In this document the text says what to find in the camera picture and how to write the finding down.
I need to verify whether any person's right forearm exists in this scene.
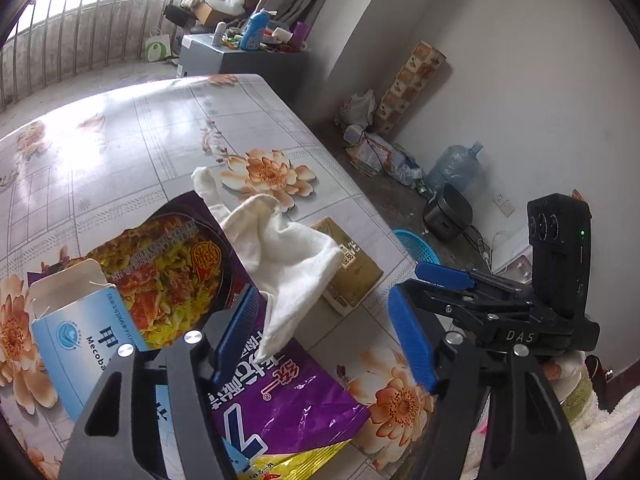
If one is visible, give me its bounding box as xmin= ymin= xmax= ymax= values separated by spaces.
xmin=547 ymin=350 xmax=640 ymax=480

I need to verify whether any purple cup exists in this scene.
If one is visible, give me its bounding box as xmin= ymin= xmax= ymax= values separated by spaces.
xmin=290 ymin=21 xmax=311 ymax=51

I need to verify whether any tall patterned cardboard box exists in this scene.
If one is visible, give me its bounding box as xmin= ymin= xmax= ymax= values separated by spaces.
xmin=372 ymin=42 xmax=447 ymax=133

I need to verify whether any white cloth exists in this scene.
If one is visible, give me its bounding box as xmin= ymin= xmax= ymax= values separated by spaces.
xmin=191 ymin=166 xmax=343 ymax=358

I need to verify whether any grey cabinet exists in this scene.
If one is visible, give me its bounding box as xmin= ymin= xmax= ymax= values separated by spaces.
xmin=177 ymin=34 xmax=308 ymax=86

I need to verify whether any clutter of small items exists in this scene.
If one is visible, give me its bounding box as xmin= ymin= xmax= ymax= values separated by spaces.
xmin=225 ymin=22 xmax=301 ymax=53

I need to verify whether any large blue water jug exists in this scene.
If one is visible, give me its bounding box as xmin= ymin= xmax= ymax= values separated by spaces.
xmin=425 ymin=141 xmax=483 ymax=196

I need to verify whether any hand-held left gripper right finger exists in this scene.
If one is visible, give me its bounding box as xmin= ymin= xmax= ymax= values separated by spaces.
xmin=387 ymin=285 xmax=588 ymax=480

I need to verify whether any black rice cooker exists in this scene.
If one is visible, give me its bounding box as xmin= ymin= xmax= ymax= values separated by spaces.
xmin=424 ymin=183 xmax=473 ymax=241

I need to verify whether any blue plastic basket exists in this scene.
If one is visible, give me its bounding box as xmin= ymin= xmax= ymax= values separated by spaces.
xmin=392 ymin=230 xmax=441 ymax=266

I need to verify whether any black bag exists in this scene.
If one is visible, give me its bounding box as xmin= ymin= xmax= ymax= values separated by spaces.
xmin=164 ymin=4 xmax=198 ymax=28

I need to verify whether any pile of packets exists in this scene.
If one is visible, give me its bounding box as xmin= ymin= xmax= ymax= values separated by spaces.
xmin=345 ymin=127 xmax=423 ymax=188

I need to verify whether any white plastic bag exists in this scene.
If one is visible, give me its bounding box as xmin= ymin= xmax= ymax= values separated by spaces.
xmin=335 ymin=90 xmax=376 ymax=128

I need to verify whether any purple noodle packet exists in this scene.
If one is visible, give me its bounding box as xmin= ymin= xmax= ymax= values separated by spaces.
xmin=27 ymin=192 xmax=371 ymax=480

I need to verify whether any brown cardboard box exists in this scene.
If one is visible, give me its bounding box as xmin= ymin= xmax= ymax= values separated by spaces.
xmin=192 ymin=0 xmax=226 ymax=26

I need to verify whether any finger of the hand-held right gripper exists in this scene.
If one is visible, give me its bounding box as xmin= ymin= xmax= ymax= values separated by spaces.
xmin=395 ymin=280 xmax=473 ymax=318
xmin=414 ymin=261 xmax=501 ymax=290

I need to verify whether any metal balcony railing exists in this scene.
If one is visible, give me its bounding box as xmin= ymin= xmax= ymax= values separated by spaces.
xmin=0 ymin=0 xmax=211 ymax=106

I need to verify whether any blue detergent bottle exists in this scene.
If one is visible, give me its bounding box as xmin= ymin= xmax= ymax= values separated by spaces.
xmin=240 ymin=9 xmax=277 ymax=51

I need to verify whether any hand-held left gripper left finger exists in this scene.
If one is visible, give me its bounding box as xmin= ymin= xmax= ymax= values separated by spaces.
xmin=59 ymin=287 xmax=261 ymax=480

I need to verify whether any gold foil packet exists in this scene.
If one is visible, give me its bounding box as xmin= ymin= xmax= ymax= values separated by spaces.
xmin=311 ymin=216 xmax=383 ymax=317

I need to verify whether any white and green paper bag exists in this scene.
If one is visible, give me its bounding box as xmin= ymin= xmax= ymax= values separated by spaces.
xmin=145 ymin=27 xmax=173 ymax=63

